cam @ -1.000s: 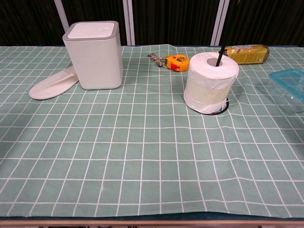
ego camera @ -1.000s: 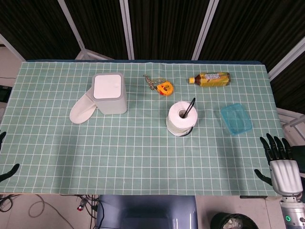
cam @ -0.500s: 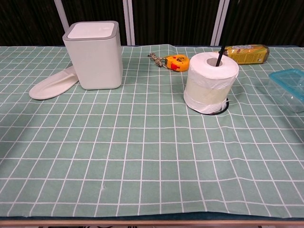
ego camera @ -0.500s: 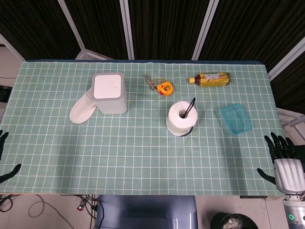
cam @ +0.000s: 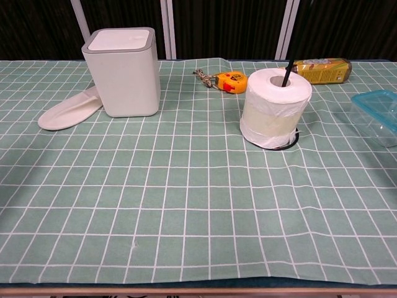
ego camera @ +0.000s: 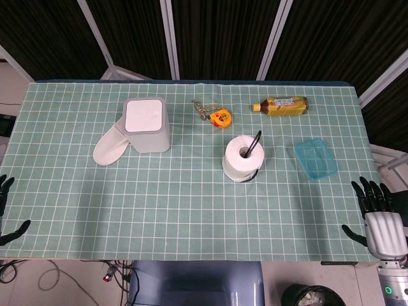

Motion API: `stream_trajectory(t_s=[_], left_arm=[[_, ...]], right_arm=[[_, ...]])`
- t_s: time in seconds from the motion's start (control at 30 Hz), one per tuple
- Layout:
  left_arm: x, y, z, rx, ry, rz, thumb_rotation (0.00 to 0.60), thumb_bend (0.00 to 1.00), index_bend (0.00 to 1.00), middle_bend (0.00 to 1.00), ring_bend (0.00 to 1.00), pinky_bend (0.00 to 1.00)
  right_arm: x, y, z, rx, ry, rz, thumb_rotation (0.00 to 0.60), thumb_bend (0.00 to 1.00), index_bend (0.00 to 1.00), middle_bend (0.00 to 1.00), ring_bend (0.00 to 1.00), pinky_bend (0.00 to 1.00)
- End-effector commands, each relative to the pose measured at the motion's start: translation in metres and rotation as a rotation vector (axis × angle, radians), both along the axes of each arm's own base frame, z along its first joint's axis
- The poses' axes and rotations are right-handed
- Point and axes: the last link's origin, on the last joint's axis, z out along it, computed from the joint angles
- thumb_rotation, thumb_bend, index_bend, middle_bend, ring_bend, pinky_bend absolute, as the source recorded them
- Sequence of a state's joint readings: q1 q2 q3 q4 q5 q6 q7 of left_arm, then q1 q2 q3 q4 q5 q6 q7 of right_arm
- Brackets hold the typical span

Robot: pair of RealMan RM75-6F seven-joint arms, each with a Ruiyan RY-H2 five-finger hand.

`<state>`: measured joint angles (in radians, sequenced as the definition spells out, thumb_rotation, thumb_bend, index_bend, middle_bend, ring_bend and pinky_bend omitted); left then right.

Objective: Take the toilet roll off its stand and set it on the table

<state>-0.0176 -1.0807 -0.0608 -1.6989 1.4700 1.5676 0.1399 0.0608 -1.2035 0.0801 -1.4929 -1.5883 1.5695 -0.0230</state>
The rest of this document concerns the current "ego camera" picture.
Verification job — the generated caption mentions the black trash bin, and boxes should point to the black trash bin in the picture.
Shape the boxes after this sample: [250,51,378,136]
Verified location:
[282,283,347,306]

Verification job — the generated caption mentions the black box on floor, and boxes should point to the black box on floor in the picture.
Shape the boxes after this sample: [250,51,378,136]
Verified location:
[0,113,17,138]

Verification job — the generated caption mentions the black paper roll holder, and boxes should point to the black paper roll holder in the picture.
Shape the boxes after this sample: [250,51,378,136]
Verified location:
[244,130,263,184]

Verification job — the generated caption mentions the white fabric slipper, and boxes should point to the white fabric slipper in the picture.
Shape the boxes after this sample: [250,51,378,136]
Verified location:
[92,123,131,166]

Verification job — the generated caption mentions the white toilet paper roll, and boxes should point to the white toilet paper roll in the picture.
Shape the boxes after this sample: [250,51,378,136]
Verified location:
[222,135,265,184]

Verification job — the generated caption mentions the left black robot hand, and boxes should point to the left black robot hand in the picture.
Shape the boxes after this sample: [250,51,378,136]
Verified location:
[0,174,32,247]

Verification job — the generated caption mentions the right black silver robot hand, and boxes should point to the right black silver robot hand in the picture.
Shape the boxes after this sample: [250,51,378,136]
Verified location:
[341,177,408,260]

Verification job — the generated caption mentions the yellow label tea bottle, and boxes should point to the yellow label tea bottle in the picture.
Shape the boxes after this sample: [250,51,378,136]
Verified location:
[252,96,309,117]

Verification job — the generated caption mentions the black folding screen white frame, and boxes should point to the black folding screen white frame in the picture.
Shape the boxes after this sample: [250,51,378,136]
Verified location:
[0,0,408,144]

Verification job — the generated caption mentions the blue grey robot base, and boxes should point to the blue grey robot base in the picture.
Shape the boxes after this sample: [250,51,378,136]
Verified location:
[129,260,265,306]

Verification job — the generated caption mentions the green checked tablecloth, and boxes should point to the green checked tablecloth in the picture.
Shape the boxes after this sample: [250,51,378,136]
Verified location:
[0,81,380,263]

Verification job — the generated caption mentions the grey floor cable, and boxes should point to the grey floor cable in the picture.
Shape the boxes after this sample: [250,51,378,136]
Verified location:
[38,259,99,306]

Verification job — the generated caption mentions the white bin with grey rim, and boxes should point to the white bin with grey rim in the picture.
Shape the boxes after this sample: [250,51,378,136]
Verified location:
[122,97,171,154]

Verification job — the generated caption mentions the yellow tape measure with cord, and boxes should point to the yellow tape measure with cord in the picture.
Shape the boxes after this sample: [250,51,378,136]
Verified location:
[191,99,233,129]

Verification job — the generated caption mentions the clear blue plastic container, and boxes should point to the clear blue plastic container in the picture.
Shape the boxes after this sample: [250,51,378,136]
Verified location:
[295,137,339,182]

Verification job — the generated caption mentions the red tipped floor device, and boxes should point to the red tipped floor device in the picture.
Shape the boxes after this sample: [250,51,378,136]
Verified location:
[102,266,117,283]

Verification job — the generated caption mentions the black cable bundle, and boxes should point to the black cable bundle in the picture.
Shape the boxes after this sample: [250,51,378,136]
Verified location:
[113,259,143,306]

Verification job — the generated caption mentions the white metal frame feet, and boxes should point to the white metal frame feet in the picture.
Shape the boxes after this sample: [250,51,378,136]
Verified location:
[370,143,408,184]

